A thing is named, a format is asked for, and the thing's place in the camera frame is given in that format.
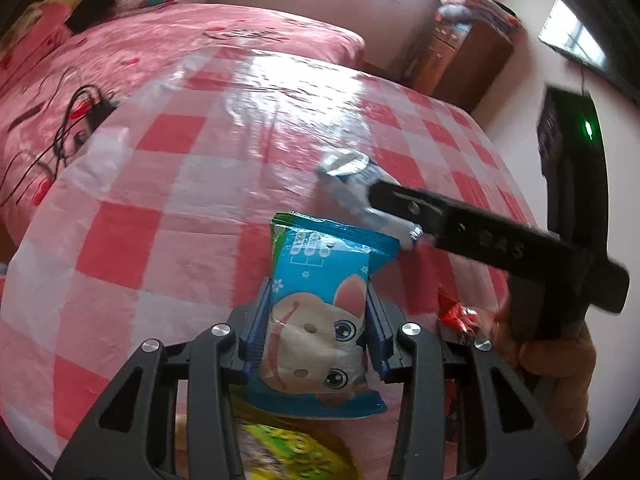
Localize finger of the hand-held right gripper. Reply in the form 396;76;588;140
366;180;447;246

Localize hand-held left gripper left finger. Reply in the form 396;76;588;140
60;275;276;480

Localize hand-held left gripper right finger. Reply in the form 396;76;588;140
365;287;581;480

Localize white blue wrapper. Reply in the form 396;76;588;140
315;150;433;253

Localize blue cartoon snack packet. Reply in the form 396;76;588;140
247;211;402;420

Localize person's right forearm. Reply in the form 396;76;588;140
562;425;601;467

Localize person's right hand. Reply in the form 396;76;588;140
492;299;599;437

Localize red snack wrapper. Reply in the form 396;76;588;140
436;285;483;346

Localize yellow green snack packet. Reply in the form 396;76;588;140
175;390;366;480

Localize pink checked plastic tablecloth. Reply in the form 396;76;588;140
0;45;546;466

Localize brown wooden cabinet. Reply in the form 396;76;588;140
410;15;516;111

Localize pile of folded clothes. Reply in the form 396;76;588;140
437;0;521;36

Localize black cloth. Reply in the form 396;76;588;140
67;0;117;31

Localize folded pink floral blanket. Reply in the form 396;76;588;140
0;5;71;58

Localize wall mounted black television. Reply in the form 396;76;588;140
537;0;640;91

